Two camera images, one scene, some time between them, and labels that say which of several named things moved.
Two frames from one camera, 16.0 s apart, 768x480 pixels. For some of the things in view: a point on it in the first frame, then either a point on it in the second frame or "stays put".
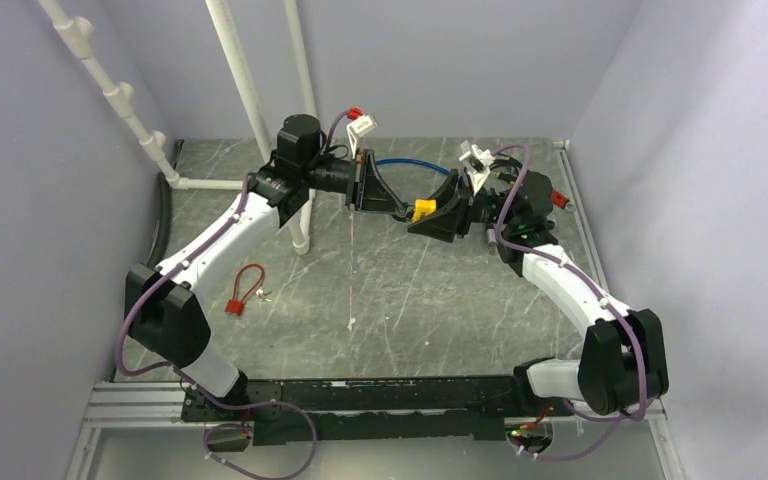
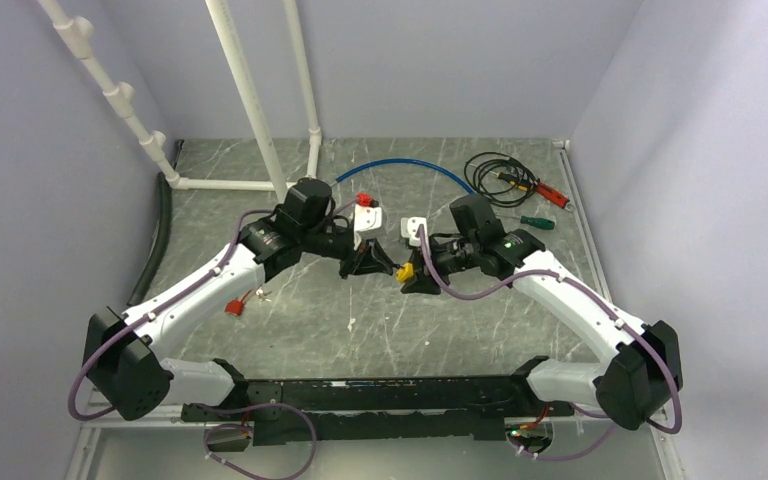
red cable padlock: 235,306 stays put
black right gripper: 451,214 → 422,282
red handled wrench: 561,200 stays put
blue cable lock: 421,162 stays put
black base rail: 372,410 stays put
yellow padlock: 423,206 → 405,273
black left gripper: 370,191 → 350,264
